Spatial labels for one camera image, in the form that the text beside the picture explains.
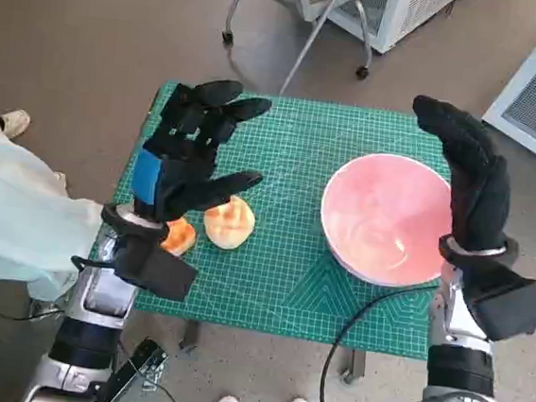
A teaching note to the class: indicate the grey metal pole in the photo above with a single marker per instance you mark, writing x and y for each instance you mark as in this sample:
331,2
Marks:
312,34

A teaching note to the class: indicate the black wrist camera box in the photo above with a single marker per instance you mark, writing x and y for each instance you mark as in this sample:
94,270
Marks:
514,310
157,266

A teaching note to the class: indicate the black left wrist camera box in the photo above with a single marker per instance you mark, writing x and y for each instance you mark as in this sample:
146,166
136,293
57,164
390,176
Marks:
157,266

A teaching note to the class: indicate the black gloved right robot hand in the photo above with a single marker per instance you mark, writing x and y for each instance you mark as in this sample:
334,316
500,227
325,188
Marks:
480,193

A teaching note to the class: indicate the green cutting mat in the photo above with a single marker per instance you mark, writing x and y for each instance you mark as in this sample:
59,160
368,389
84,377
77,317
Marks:
281,259

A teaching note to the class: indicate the black metal clamp bar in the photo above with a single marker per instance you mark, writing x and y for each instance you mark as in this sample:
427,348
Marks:
127,377

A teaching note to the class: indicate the pink bowl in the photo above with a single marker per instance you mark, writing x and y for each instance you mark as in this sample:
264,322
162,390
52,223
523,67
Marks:
381,212

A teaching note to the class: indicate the long orange toy bread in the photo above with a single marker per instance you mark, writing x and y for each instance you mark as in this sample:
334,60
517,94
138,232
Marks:
181,240

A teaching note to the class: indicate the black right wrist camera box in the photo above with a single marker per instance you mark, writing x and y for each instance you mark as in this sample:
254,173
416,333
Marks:
514,310

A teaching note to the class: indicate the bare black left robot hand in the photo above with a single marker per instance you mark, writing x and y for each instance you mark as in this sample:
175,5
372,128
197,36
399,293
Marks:
179,187

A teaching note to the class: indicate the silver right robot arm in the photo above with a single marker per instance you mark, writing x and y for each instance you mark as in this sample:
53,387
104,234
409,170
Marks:
458,366

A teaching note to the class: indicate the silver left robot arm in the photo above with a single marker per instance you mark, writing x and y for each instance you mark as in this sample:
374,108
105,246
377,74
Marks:
97,294

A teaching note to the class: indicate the dark metal table leg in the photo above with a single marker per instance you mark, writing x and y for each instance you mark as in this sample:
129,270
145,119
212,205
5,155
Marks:
355,366
189,336

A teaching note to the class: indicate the round pale toy bread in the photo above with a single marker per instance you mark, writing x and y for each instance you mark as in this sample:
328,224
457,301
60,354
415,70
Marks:
229,228

